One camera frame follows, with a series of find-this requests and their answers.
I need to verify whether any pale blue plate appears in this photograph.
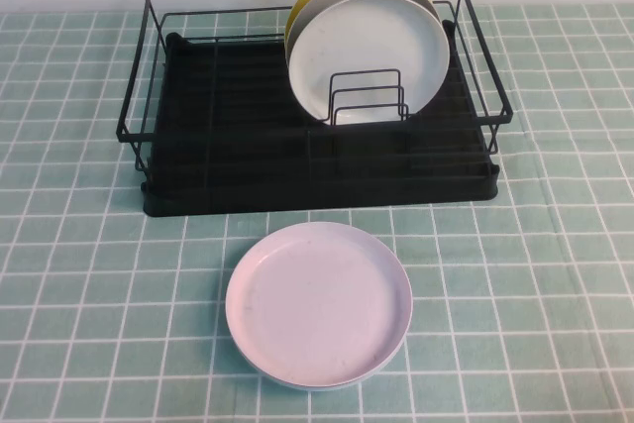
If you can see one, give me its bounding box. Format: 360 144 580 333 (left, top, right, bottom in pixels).
286 0 452 127

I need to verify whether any black wire dish rack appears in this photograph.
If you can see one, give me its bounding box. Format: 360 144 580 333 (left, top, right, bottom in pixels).
116 0 514 182

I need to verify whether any green checkered tablecloth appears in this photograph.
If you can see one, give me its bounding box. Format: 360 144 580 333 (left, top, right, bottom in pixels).
0 1 634 423

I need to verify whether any black plastic drip tray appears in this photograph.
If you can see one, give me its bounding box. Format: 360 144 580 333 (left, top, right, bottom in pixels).
141 20 501 219

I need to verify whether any pink plate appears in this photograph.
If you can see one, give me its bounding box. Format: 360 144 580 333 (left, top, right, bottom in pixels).
225 221 415 387

